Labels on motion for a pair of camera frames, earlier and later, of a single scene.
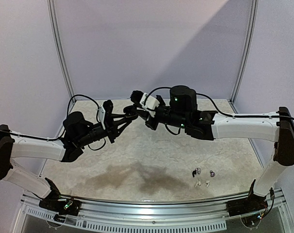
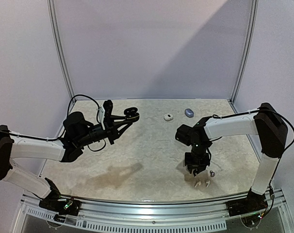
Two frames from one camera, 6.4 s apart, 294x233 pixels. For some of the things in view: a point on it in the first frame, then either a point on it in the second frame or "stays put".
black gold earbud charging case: x=131 y=112 stays put
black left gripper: x=111 y=127 stays put
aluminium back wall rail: x=129 y=98 stays put
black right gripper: x=152 y=120 → x=197 y=166
